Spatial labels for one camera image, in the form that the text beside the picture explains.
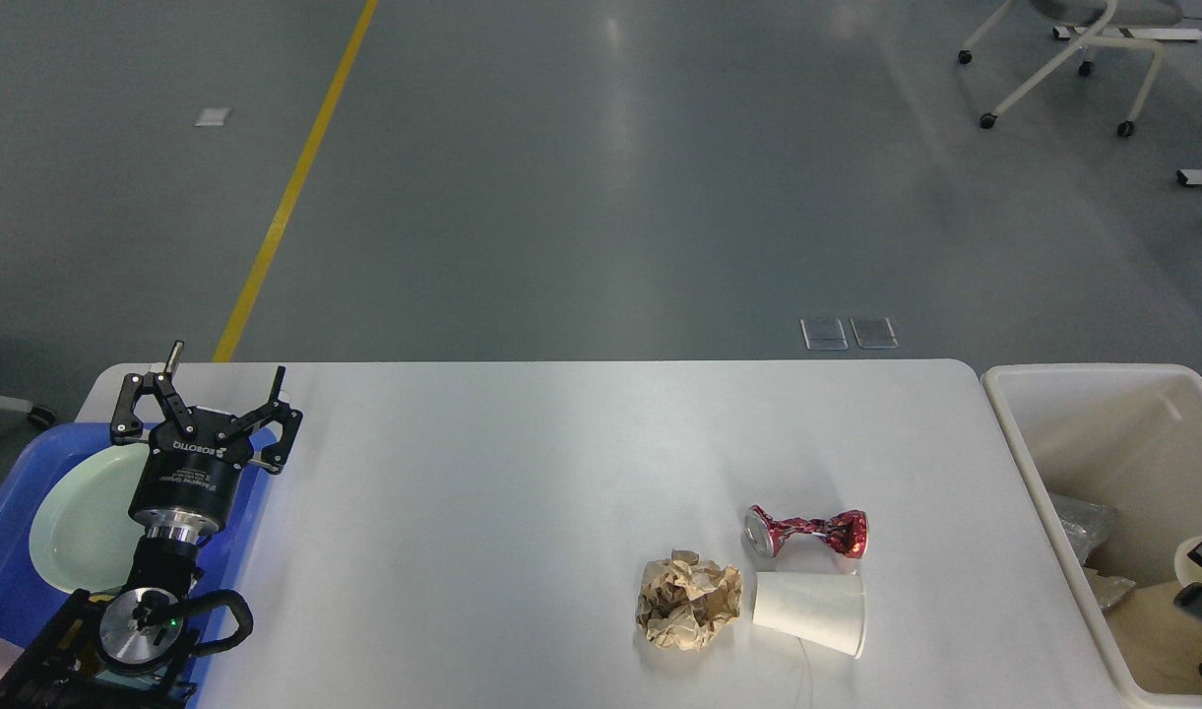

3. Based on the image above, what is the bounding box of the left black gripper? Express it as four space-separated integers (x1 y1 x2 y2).
108 341 303 543

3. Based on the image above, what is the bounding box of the brown paper bag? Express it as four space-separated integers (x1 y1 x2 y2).
1106 580 1202 695

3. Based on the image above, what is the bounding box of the aluminium foil sheet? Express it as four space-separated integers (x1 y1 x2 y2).
1082 568 1136 614

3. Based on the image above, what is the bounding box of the mint green plate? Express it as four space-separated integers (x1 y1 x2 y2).
29 443 148 592

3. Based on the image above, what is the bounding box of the square aluminium foil tray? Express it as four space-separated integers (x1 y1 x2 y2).
1049 493 1117 566

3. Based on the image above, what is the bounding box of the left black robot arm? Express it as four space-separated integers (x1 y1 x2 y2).
0 342 303 708

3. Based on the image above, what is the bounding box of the white furniture leg with caster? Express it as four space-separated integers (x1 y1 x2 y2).
0 395 56 430

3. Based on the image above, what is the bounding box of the beige plastic bin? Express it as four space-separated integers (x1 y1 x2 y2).
982 363 1202 708

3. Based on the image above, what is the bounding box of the blue plastic tray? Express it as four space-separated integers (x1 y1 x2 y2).
0 422 267 707

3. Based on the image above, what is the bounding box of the white floor label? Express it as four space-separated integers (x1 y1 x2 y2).
194 106 232 127

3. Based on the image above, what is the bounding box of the crushed red can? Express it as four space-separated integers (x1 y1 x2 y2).
743 504 869 559

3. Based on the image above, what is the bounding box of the right floor plate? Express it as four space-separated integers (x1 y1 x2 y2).
850 317 902 350

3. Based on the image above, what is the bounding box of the floor plate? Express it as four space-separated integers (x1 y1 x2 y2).
801 317 850 352
850 317 902 350

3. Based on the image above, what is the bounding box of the left floor plate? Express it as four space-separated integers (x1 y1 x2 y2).
801 317 850 352

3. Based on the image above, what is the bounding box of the crumpled brown paper ball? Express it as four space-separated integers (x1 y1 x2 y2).
635 550 743 651

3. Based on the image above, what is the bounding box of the white rolling chair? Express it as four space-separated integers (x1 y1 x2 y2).
978 1 1184 138

